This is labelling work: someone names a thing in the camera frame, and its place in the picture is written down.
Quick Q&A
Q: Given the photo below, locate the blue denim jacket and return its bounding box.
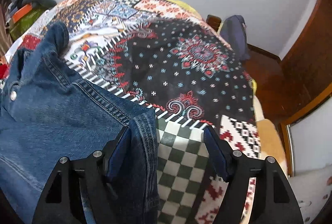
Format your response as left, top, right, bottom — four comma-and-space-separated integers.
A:
1, 21, 159, 223

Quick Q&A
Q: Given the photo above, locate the pile of clutter clothes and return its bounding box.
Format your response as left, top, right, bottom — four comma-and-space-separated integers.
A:
6, 0, 57, 41

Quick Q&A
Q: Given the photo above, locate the cream orange fleece blanket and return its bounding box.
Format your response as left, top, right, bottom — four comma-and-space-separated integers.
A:
253, 96, 288, 176

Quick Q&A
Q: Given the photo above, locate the brown wooden door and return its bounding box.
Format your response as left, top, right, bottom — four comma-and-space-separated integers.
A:
245, 0, 331, 176

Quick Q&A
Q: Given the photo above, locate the red orange plush blanket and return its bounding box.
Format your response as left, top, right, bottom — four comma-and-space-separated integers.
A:
0, 56, 9, 79

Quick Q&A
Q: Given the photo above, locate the patchwork patterned bedspread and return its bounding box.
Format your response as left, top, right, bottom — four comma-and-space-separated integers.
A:
3, 0, 261, 223

